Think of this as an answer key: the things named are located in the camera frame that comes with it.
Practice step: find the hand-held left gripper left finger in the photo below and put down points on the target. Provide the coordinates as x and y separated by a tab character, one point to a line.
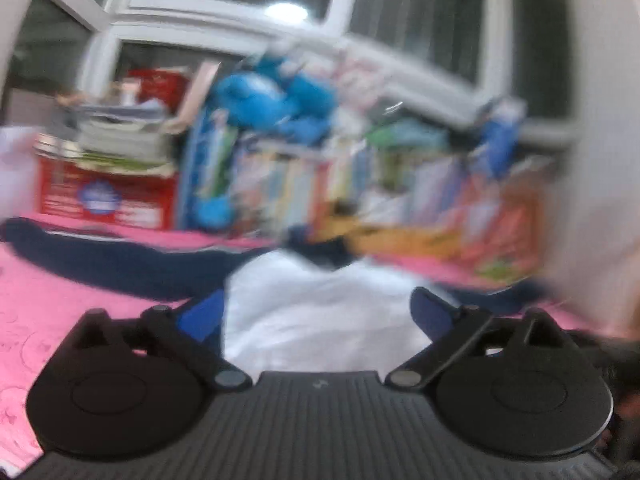
202	317

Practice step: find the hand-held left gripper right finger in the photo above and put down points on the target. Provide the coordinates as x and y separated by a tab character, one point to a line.
430	315

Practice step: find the navy white striped jacket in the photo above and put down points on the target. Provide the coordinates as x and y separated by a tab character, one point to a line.
310	310

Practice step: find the wooden drawer organiser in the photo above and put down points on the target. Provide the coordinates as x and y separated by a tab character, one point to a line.
400	242

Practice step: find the round blue plush ball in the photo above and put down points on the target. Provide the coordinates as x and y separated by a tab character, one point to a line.
212	212

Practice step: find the pink toy house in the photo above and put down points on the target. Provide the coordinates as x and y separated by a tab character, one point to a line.
505	240

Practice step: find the row of pink blue books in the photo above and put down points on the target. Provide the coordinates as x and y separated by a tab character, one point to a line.
440	195

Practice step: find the pink rabbit print blanket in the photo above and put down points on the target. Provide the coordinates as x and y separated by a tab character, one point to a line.
75	300

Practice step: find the row of colourful picture books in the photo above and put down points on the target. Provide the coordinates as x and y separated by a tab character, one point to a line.
280	190

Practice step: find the row of tall blue books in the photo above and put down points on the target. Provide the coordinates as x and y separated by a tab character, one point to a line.
205	160

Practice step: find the row of green spine books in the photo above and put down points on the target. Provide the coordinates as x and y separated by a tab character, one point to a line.
360	170

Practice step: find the large red plastic basket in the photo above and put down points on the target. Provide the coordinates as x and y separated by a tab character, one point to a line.
65	195

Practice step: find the blue packet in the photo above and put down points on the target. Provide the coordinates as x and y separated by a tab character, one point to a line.
500	140

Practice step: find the stack of paper workbooks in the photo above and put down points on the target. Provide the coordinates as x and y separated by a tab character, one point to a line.
125	140

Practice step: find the blue whale plush toy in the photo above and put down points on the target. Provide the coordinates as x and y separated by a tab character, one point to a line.
250	100

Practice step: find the small red plastic basket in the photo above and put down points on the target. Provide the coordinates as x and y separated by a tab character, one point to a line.
155	87

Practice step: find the white plastic bag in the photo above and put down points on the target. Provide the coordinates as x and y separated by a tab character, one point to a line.
15	170

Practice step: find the white window frame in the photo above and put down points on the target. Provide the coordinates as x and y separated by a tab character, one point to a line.
225	25

